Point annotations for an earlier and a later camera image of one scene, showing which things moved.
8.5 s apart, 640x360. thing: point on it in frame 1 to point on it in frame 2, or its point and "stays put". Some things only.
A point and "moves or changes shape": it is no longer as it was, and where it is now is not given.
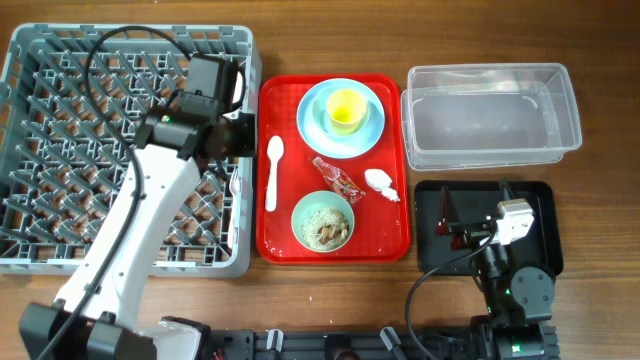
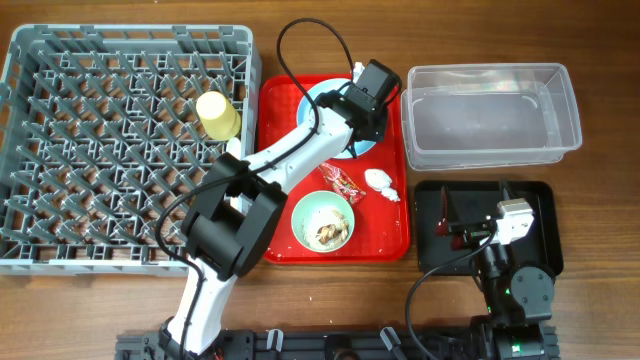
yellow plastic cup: [346, 108] moves or changes shape
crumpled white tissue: [380, 181] stays put
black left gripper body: [239, 134] to [379, 115]
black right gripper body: [472, 234] stays put
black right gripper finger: [506, 191] stays put
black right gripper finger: [447, 213] stays put
